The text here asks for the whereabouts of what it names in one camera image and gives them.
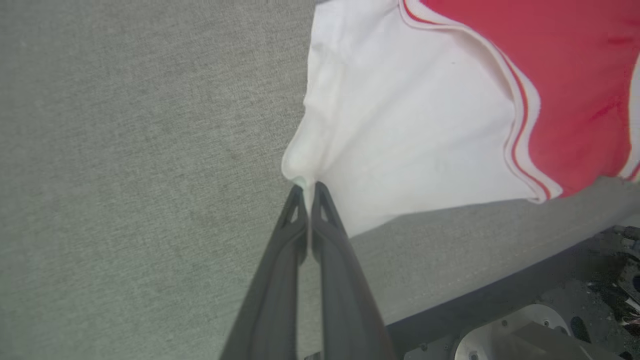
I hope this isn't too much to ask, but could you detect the red and white jersey garment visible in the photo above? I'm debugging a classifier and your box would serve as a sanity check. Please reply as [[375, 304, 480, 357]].
[[281, 0, 640, 239]]

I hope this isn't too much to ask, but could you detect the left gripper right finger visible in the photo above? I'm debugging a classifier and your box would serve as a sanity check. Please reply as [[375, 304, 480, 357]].
[[310, 182, 399, 360]]

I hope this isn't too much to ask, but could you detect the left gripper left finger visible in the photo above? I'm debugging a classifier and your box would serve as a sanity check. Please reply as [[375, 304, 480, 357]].
[[220, 185, 309, 360]]

